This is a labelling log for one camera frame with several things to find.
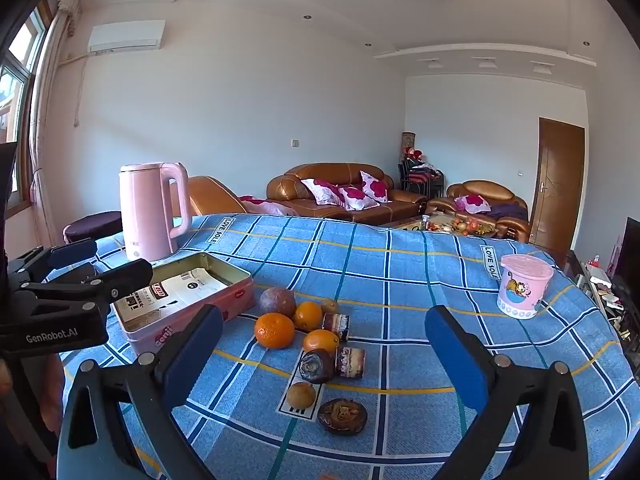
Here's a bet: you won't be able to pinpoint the pink tin box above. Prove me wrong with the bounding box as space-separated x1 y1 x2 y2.
111 252 254 358

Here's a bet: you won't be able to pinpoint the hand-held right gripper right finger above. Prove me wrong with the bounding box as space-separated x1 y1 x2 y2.
424 305 587 480

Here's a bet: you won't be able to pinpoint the pink electric kettle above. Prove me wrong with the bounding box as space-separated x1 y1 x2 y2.
118 162 191 262

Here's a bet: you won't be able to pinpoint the dark swirl cake roll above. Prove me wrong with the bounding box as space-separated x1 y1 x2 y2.
299 350 337 385

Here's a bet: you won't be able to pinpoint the pink curtain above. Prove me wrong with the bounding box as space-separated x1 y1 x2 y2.
22 0 81 233

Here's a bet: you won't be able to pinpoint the stacked dark chairs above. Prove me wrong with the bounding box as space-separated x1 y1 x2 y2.
397 157 446 198

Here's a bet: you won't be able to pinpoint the cluttered television stand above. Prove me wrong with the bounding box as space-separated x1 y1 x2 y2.
570 250 640 356

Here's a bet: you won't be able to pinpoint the brown wooden door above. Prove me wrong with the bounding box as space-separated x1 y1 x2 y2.
529 117 586 256

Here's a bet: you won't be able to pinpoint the brown leather sofa chair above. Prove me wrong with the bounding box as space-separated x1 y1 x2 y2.
172 176 248 218

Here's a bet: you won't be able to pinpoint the white printed leaflet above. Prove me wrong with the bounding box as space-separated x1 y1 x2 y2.
114 267 228 333

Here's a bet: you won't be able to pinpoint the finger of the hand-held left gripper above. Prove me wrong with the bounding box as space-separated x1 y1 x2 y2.
20 259 154 311
7 238 98 286

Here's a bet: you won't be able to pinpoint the purple blanket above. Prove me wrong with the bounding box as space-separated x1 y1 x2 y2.
482 202 528 221

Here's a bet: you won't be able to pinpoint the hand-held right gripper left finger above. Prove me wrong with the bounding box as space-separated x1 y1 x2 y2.
56 304 224 480

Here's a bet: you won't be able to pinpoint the blue plaid tablecloth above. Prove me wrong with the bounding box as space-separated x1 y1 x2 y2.
57 212 633 480

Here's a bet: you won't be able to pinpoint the brown leather armchair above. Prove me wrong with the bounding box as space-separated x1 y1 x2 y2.
426 180 532 243

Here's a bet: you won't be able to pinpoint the large orange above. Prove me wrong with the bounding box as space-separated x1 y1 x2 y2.
254 312 296 350

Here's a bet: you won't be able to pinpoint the layered cake roll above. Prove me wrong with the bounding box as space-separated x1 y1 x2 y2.
322 313 351 343
336 346 367 377

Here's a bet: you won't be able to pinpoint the person's left forearm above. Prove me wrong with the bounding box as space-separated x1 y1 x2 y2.
0 357 66 461

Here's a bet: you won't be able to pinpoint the air conditioner hose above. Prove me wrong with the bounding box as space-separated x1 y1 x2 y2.
57 52 91 128

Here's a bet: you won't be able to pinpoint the coffee table with fruit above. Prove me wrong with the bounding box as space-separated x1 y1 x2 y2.
380 212 501 238

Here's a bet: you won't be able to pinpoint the long brown leather sofa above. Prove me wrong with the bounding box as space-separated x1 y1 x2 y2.
266 162 428 225

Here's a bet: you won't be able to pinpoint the white air conditioner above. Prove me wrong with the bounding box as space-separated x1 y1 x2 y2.
87 20 166 55

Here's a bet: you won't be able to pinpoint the black television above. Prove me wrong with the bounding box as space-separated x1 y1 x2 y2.
612 216 640 306

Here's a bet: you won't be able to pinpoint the purple cushioned stool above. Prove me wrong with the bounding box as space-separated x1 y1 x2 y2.
62 211 123 243

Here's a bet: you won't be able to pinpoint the purple passion fruit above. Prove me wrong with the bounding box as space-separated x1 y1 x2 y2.
258 287 297 320

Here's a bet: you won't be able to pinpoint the small orange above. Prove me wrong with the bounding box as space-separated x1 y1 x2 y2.
293 301 324 332
303 329 341 356

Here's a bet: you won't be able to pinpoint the white floral pillow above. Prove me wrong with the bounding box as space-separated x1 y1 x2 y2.
454 194 491 214
301 178 346 207
360 170 393 203
337 185 379 211

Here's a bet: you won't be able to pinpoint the pink lidded plastic cup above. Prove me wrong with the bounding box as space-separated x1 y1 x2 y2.
497 254 555 321

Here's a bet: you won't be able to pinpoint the window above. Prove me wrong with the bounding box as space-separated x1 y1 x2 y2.
0 7 51 201

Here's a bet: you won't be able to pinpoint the dark round pastry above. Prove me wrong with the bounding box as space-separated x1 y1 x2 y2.
317 398 368 437

